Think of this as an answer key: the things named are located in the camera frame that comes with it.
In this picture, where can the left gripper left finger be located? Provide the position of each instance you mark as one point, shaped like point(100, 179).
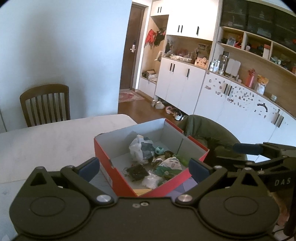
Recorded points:
point(80, 177)

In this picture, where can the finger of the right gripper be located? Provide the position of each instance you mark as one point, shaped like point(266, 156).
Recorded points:
point(248, 149)

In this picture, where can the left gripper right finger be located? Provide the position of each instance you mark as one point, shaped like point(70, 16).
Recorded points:
point(206, 177)

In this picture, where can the brown scrunchie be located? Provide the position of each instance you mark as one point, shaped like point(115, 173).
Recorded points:
point(168, 154)

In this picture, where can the teal egg pencil sharpener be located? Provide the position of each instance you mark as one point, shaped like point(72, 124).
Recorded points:
point(159, 150)

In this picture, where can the clear bag white beads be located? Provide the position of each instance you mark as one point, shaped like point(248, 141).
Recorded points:
point(152, 181)

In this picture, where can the dark packaged pouch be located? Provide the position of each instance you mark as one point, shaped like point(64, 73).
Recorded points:
point(141, 150)

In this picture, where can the painted face pouch green tassel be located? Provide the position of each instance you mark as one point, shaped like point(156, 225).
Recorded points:
point(169, 168)

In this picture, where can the yellow cardboard box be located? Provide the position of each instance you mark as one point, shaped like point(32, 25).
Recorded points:
point(142, 192)

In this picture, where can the green cushioned chair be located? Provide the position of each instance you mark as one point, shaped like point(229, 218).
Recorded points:
point(212, 135)

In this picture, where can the red cardboard box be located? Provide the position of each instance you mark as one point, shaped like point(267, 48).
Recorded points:
point(112, 150)

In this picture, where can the red thermos bottle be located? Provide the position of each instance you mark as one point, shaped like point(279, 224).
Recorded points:
point(250, 78)

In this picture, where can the wooden chair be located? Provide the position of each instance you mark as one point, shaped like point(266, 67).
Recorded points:
point(45, 104)

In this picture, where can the white slippers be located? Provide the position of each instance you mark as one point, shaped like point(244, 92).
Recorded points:
point(157, 104)

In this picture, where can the pink door mat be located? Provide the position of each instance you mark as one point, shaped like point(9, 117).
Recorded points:
point(127, 95)

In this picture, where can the brown door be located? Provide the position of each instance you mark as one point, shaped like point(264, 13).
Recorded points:
point(132, 45)

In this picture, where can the red hanging clothes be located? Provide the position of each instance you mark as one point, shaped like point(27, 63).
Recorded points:
point(155, 38)

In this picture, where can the white wall cabinet unit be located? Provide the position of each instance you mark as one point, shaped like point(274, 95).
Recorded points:
point(202, 64)

